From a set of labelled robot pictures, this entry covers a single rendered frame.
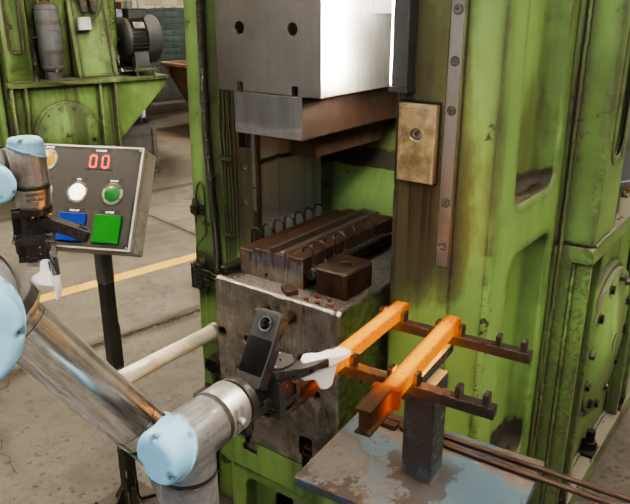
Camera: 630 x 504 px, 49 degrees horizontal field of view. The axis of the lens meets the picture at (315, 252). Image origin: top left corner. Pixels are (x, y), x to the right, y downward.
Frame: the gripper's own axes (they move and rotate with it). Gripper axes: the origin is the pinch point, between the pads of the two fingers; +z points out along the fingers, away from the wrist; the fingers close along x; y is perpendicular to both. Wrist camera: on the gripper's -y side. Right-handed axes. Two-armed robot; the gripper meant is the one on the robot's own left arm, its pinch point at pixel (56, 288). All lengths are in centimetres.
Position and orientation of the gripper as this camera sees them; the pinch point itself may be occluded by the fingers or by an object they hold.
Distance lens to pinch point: 170.6
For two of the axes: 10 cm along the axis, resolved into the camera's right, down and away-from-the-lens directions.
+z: 0.0, 9.4, 3.4
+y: -8.9, 1.6, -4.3
